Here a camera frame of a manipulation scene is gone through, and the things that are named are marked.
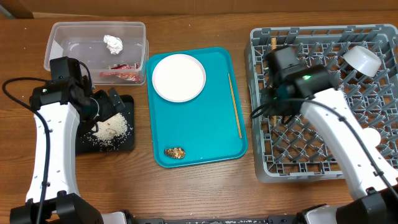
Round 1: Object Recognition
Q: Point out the red snack wrapper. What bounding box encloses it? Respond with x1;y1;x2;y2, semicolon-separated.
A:
99;63;141;82

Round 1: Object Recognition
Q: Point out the wooden chopstick slanted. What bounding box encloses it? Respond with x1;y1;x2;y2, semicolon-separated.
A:
228;74;242;139

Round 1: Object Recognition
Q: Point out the white napkin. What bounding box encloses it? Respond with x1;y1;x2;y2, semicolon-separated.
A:
103;35;123;55

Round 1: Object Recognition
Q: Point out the large white plate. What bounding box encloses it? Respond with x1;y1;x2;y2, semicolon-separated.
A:
152;54;206;103

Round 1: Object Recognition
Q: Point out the brown food scrap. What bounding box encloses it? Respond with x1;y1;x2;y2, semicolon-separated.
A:
164;147;185;159

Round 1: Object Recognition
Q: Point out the grey-green bowl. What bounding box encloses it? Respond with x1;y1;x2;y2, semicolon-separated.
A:
343;46;381;77

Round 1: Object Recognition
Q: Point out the small white cup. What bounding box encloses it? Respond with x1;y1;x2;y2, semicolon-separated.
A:
363;128;381;147

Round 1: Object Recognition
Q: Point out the wooden chopstick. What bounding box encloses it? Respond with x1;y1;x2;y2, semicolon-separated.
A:
271;37;277;126

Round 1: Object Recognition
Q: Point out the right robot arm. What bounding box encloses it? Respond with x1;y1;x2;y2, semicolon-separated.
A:
263;65;397;223

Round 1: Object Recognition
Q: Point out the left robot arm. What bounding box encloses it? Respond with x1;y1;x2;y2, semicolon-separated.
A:
10;78;134;223

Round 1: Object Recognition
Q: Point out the grey dishwasher rack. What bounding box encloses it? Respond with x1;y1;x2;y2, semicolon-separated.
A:
244;24;397;183

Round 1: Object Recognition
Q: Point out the spilled rice pile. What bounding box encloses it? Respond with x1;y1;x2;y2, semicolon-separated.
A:
79;112;133;152

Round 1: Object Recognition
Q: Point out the black plastic tray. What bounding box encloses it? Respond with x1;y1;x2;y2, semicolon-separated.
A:
75;94;136;154

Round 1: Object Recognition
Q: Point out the clear plastic storage bin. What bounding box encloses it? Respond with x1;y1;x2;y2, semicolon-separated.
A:
44;21;149;86

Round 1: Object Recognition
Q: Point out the teal serving tray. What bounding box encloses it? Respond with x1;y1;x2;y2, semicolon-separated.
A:
146;47;248;168

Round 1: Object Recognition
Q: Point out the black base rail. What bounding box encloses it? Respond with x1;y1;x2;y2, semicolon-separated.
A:
102;211;355;224

